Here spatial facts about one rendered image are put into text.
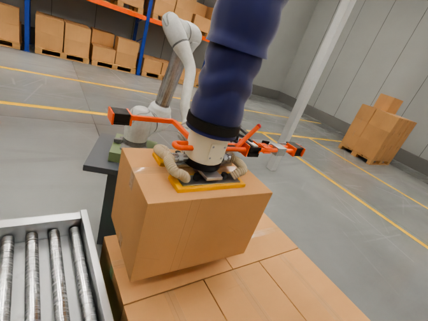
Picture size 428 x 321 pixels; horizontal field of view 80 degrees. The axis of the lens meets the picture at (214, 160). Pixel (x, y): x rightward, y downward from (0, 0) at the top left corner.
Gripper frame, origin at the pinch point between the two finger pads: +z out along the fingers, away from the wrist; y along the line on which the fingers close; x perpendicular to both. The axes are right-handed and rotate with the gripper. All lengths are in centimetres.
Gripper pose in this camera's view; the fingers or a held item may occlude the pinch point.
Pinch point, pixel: (249, 147)
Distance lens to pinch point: 126.5
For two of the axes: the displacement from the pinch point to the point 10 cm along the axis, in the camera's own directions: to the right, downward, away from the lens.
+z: 5.1, 5.0, -7.0
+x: -8.1, 0.0, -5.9
